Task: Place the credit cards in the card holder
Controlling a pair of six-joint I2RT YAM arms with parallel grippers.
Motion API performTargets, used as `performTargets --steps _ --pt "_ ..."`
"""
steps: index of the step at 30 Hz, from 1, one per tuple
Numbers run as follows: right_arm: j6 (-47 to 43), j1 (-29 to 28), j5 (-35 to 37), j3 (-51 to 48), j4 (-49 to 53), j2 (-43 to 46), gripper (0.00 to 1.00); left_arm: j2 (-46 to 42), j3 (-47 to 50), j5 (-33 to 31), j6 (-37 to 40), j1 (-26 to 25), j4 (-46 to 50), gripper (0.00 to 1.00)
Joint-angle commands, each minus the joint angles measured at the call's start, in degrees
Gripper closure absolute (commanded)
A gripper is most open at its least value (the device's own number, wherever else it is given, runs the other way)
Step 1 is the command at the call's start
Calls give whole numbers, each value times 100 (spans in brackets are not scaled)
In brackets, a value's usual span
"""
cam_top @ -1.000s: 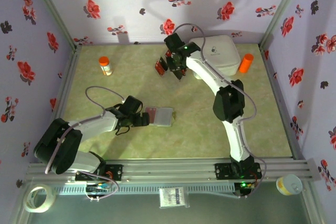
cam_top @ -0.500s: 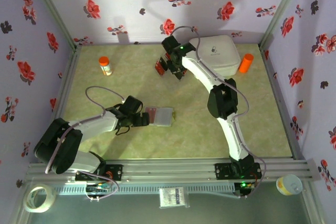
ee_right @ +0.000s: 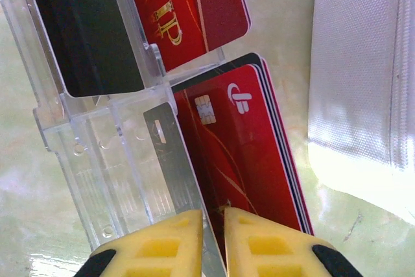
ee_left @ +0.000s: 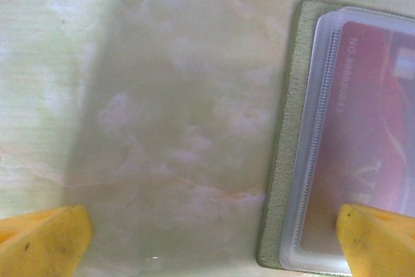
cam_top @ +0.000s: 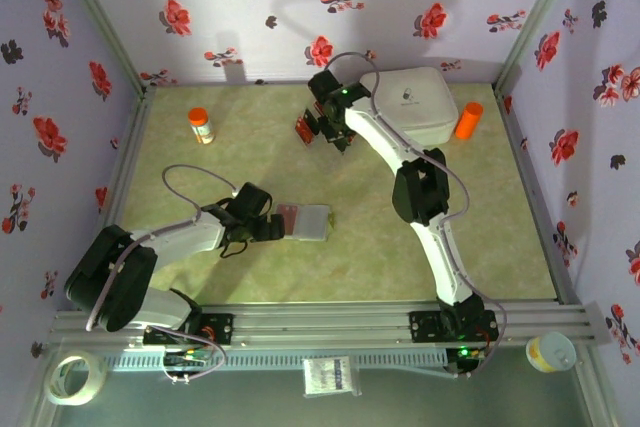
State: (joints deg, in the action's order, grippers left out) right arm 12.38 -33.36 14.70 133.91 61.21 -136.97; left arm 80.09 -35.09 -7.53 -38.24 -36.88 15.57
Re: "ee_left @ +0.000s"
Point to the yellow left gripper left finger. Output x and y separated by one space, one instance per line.
39 244

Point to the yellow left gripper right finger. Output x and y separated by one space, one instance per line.
379 244

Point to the red VIP card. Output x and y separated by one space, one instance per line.
363 111

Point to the green card holder clear sleeves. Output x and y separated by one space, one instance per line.
285 127

